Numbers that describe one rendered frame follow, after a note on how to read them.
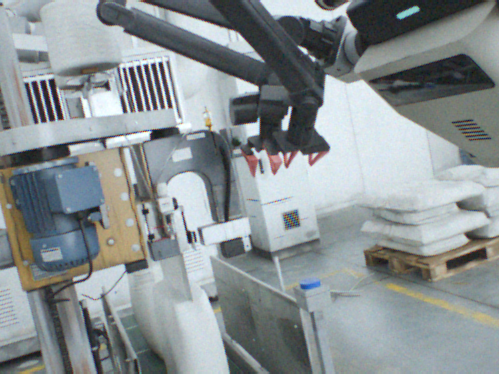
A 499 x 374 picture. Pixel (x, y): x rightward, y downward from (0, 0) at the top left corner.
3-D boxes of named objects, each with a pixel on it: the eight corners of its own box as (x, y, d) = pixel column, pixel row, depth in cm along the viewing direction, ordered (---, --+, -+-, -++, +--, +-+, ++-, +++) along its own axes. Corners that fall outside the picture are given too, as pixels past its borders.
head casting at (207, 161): (244, 217, 158) (223, 116, 155) (163, 239, 150) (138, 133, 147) (215, 210, 186) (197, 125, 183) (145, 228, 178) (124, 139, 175)
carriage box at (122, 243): (149, 258, 148) (122, 145, 145) (17, 294, 137) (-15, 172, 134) (136, 246, 171) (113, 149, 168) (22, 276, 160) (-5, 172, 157)
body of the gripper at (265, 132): (246, 143, 137) (246, 117, 132) (282, 135, 140) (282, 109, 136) (257, 155, 132) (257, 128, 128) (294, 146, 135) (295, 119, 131)
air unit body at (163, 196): (184, 237, 146) (172, 181, 145) (167, 241, 145) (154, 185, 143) (181, 235, 150) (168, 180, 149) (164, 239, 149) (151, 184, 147)
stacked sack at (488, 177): (529, 179, 426) (526, 161, 424) (485, 192, 411) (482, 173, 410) (467, 178, 489) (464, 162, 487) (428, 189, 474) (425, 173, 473)
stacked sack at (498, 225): (557, 222, 423) (554, 203, 422) (490, 244, 401) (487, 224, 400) (513, 218, 463) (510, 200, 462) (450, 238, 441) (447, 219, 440)
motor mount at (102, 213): (116, 227, 126) (100, 158, 124) (87, 234, 124) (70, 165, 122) (105, 217, 153) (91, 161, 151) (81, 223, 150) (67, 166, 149)
